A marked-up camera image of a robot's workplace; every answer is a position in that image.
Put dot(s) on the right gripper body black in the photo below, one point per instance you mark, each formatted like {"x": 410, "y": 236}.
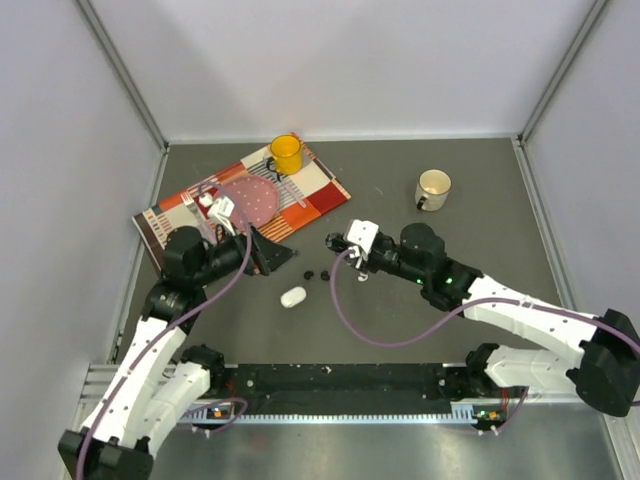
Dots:
{"x": 377, "y": 258}

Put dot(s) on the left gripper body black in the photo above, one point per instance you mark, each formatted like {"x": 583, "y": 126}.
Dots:
{"x": 255, "y": 257}

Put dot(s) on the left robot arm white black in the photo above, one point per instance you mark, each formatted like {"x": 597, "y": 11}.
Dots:
{"x": 158, "y": 381}

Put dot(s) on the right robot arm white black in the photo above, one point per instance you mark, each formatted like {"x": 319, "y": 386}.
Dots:
{"x": 595, "y": 357}

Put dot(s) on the white earbud charging case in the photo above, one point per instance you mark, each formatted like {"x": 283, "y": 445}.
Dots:
{"x": 293, "y": 297}

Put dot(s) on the pink dotted plate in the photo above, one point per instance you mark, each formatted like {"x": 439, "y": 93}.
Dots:
{"x": 254, "y": 196}

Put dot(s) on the patterned orange placemat cloth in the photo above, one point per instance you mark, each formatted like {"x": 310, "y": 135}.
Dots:
{"x": 315, "y": 182}

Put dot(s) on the cream enamel mug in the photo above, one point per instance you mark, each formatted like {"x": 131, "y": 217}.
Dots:
{"x": 432, "y": 190}

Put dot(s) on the yellow mug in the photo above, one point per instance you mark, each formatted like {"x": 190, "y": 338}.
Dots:
{"x": 284, "y": 155}

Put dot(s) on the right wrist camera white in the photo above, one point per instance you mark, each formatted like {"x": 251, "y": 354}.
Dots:
{"x": 360, "y": 236}

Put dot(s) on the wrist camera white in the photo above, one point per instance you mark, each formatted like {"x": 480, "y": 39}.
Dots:
{"x": 360, "y": 236}
{"x": 219, "y": 209}

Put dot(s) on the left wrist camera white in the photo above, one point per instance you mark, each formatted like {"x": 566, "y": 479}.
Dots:
{"x": 219, "y": 209}

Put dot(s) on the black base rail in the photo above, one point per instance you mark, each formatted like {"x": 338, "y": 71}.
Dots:
{"x": 346, "y": 389}

